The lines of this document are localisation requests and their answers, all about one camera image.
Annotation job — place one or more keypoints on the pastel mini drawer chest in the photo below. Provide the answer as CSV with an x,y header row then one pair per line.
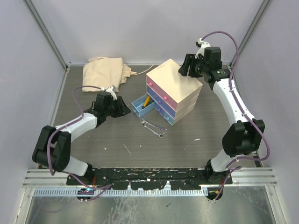
x,y
172,95

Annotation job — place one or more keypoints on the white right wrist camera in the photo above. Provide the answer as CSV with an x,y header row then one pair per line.
x,y
201,44

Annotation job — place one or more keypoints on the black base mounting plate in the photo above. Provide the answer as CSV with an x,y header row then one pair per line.
x,y
149,178

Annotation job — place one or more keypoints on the silver combination wrench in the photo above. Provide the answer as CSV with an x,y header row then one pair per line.
x,y
163,130

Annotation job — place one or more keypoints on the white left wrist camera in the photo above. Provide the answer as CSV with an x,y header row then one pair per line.
x,y
112,91

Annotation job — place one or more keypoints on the beige folded cloth bag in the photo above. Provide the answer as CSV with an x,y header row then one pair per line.
x,y
105,72

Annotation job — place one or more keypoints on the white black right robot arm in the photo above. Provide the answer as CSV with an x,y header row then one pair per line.
x,y
244,134

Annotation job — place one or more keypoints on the light blue cable duct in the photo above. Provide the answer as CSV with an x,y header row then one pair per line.
x,y
69,192

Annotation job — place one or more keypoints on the aluminium frame rail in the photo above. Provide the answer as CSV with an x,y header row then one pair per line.
x,y
43,178

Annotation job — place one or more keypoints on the silver ratchet wrench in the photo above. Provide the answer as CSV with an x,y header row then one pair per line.
x,y
154,132

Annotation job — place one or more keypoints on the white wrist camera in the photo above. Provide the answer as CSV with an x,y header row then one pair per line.
x,y
112,91
201,44

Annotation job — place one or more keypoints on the orange handle screwdriver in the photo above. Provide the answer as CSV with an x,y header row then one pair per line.
x,y
146,102

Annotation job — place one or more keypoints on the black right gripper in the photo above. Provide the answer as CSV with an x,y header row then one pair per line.
x,y
189,60

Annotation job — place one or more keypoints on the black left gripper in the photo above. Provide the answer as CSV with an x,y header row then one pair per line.
x,y
118,102

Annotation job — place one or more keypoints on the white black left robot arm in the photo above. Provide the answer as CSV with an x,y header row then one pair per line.
x,y
53,147

